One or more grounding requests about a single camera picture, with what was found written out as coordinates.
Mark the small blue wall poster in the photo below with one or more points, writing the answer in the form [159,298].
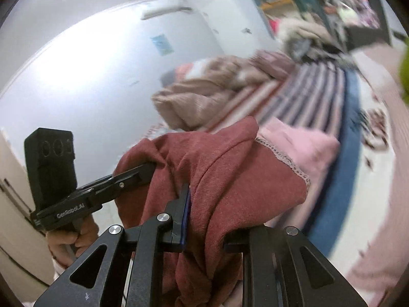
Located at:
[162,44]

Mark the pile of pale blankets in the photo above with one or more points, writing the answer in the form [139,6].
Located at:
[303,32]

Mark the white door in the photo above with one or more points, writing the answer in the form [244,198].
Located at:
[233,16]

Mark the white air conditioner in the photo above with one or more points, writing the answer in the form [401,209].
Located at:
[166,10]

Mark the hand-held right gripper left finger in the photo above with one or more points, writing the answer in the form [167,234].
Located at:
[179,217]

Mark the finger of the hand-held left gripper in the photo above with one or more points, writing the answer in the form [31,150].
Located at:
[137,176]

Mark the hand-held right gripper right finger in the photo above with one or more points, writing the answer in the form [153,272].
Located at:
[236,244]

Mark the green plush toy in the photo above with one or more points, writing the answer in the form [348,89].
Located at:
[404,70]

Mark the pink striped quilt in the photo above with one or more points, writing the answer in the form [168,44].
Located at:
[198,92]

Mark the dark bookshelf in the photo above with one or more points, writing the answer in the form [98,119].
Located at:
[367,0]

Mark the beige wardrobe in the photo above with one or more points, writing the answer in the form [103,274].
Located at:
[12,230]

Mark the red garment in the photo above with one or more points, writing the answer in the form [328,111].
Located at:
[223,172]

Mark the pink small cloth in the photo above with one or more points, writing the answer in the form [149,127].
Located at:
[306,150]

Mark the yellow topped shelf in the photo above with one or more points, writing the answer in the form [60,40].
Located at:
[277,5]

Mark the person's left hand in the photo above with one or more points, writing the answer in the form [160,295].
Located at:
[83,239]

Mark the large beige pillow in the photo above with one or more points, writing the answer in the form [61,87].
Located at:
[399,182]

